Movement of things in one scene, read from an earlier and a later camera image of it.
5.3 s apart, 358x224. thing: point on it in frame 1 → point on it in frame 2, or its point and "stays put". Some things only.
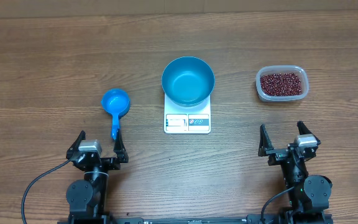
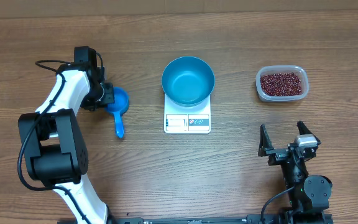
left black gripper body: [106, 165] → [102, 96]
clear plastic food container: [281, 83] stays put
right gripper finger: [265, 142] stays put
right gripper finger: [303, 129] stays put
